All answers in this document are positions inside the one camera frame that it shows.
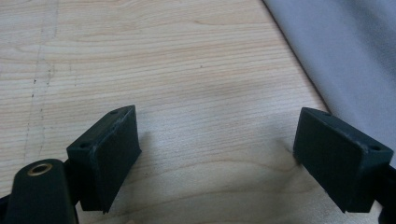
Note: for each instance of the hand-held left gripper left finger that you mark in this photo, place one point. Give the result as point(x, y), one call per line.
point(109, 158)

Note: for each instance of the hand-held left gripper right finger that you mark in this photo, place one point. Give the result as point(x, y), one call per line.
point(333, 158)

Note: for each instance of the grey pants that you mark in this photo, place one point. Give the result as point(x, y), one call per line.
point(348, 46)

